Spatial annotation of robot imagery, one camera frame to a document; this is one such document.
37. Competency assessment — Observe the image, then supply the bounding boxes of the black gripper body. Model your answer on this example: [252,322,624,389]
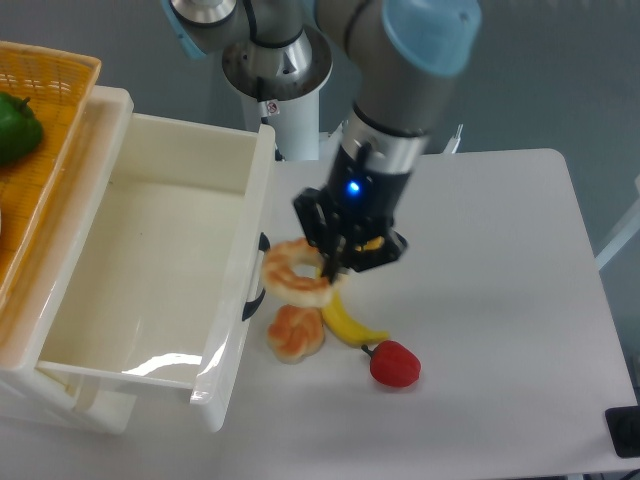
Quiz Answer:
[326,142,410,272]

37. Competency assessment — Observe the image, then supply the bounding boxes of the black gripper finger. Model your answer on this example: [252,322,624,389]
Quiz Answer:
[293,186,336,260]
[320,214,350,285]

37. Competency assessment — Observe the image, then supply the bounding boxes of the glazed ring donut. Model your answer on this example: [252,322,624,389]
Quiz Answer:
[261,237,347,308]

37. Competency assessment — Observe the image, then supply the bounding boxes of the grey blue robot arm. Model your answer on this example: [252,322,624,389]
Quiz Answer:
[294,1,482,282]

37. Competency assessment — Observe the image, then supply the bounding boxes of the open white drawer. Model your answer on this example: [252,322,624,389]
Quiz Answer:
[38,114,275,432]

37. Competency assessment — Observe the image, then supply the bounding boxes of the white drawer cabinet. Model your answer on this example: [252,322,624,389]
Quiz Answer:
[1,86,135,434]

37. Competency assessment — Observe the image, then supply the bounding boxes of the yellow bell pepper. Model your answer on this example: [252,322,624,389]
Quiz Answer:
[355,236,385,252]

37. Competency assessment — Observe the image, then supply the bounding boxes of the yellow banana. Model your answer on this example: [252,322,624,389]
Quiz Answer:
[320,287,390,348]

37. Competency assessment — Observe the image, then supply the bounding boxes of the twisted round bread bun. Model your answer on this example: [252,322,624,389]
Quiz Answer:
[267,305,325,364]

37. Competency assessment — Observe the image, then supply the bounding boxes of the red bell pepper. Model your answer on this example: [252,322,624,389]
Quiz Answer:
[361,340,422,388]

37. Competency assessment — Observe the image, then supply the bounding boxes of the orange plastic basket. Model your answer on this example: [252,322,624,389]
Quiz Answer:
[1,41,101,304]

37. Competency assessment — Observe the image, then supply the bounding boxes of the green bell pepper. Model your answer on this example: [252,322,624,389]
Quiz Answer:
[1,92,43,166]

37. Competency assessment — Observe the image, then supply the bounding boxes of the black device at edge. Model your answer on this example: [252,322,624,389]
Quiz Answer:
[605,405,639,458]

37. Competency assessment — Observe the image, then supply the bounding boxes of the black drawer handle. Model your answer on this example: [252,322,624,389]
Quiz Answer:
[242,232,271,321]

